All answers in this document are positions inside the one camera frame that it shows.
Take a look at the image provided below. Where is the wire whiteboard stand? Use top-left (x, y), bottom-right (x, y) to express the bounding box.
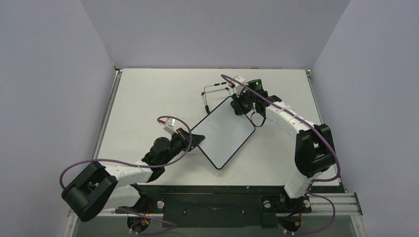
top-left (201, 82), bottom-right (235, 115)

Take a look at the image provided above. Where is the aluminium left side rail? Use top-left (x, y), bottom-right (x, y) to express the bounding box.
top-left (92, 69), bottom-right (124, 160)

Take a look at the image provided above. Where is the blue whiteboard eraser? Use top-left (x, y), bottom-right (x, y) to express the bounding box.
top-left (230, 100), bottom-right (243, 116)

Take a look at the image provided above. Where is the purple cable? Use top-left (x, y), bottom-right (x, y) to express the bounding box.
top-left (220, 74), bottom-right (342, 236)
top-left (59, 115), bottom-right (194, 236)

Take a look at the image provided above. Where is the aluminium right side rail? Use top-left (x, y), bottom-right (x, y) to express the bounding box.
top-left (305, 69), bottom-right (325, 123)

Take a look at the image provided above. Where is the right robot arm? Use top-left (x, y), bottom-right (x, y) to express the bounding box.
top-left (226, 77), bottom-right (339, 211)

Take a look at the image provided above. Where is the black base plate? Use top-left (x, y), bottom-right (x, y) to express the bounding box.
top-left (123, 185), bottom-right (343, 229)

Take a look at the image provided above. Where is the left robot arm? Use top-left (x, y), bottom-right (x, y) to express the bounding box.
top-left (61, 128), bottom-right (206, 222)

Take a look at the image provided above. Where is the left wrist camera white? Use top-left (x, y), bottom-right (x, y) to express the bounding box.
top-left (158, 118), bottom-right (176, 135)

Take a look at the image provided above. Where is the small whiteboard black frame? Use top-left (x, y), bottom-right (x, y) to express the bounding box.
top-left (192, 96), bottom-right (256, 170)

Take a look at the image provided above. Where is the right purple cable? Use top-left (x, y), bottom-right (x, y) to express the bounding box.
top-left (220, 74), bottom-right (342, 236)

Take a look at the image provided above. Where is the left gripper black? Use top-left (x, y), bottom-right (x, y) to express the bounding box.
top-left (161, 127), bottom-right (205, 166)

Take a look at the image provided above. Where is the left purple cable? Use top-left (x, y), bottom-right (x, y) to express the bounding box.
top-left (59, 115), bottom-right (194, 236)

